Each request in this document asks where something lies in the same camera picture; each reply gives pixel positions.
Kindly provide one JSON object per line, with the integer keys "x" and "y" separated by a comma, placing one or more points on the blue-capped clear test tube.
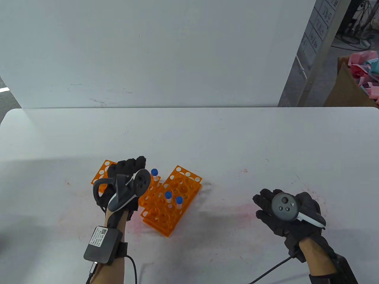
{"x": 179, "y": 200}
{"x": 154, "y": 172}
{"x": 168, "y": 194}

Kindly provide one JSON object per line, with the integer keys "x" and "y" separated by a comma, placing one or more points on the person's right hand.
{"x": 266, "y": 197}

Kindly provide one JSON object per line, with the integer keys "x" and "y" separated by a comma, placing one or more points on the white backdrop board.
{"x": 148, "y": 53}

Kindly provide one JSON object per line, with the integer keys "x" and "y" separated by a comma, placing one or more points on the person's right forearm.
{"x": 318, "y": 257}

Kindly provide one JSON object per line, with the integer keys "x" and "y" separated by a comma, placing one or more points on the grey metal pillar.
{"x": 328, "y": 44}

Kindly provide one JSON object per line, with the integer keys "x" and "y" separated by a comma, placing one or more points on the brown cardboard box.
{"x": 343, "y": 88}

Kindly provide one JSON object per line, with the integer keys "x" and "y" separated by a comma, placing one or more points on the person's left forearm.
{"x": 111, "y": 273}

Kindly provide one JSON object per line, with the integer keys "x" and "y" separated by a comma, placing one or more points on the orange test tube rack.
{"x": 152, "y": 189}
{"x": 161, "y": 220}

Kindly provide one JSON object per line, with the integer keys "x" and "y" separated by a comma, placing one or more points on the pile of pink paper scraps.
{"x": 362, "y": 59}

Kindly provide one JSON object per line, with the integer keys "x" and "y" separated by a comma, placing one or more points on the person's left hand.
{"x": 127, "y": 167}

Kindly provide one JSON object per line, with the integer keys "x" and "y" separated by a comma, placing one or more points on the black wrist box white label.
{"x": 100, "y": 245}

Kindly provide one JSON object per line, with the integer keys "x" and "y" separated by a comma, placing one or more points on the dark grey hand controller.
{"x": 142, "y": 182}
{"x": 283, "y": 207}

